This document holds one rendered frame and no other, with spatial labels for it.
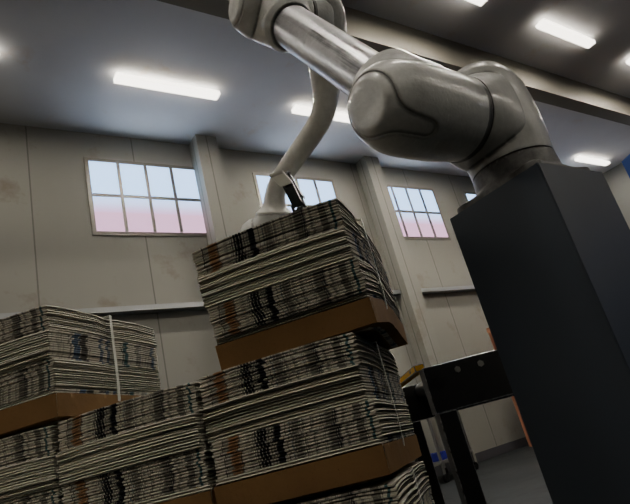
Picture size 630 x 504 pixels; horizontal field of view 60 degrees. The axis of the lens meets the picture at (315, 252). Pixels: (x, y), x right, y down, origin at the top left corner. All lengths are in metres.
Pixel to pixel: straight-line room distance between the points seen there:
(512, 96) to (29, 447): 1.08
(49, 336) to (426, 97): 0.82
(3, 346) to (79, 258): 5.33
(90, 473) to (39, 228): 5.65
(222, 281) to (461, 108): 0.50
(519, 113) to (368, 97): 0.29
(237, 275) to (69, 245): 5.68
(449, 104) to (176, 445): 0.71
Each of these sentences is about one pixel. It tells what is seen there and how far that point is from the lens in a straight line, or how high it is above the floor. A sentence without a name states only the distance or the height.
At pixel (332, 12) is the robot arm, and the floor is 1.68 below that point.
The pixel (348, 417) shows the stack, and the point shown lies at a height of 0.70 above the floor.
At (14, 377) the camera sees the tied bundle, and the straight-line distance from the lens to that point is 1.23.
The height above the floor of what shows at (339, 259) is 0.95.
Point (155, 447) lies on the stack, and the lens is 1.02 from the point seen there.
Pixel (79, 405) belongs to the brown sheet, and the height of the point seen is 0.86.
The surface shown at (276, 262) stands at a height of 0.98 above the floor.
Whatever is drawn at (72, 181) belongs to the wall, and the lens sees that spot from 7.00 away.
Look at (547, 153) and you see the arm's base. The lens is 1.05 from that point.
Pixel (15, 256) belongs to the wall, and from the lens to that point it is 6.47.
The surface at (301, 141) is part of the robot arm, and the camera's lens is 1.49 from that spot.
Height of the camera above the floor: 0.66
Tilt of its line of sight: 20 degrees up
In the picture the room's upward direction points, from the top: 15 degrees counter-clockwise
